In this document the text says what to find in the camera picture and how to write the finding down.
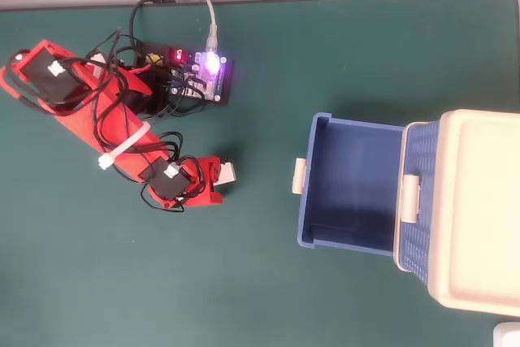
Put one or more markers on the white toy brick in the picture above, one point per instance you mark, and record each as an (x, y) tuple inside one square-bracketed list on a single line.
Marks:
[(227, 174)]

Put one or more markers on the white box corner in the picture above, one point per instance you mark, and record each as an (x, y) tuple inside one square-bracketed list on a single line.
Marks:
[(508, 335)]

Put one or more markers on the beige plastic drawer cabinet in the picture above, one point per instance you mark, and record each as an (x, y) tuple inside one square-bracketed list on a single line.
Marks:
[(487, 200)]

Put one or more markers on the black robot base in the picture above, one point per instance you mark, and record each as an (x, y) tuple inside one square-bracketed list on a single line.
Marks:
[(142, 103)]

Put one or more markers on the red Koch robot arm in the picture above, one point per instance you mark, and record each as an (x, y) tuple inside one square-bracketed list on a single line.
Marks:
[(77, 119)]

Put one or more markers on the red gripper black motor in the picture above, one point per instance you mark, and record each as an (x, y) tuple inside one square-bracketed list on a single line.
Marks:
[(170, 178)]

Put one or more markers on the dark green table mat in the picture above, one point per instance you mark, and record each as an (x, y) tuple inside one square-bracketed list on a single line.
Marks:
[(260, 282)]

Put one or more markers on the white zip tie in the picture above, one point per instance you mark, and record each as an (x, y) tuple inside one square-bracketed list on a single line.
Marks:
[(97, 60), (126, 146)]

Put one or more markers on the controller circuit board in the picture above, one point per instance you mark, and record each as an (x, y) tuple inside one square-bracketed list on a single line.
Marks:
[(211, 79)]

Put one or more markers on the blue woven-pattern drawer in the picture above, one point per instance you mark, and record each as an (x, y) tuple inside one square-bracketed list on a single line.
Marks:
[(349, 176), (426, 241)]

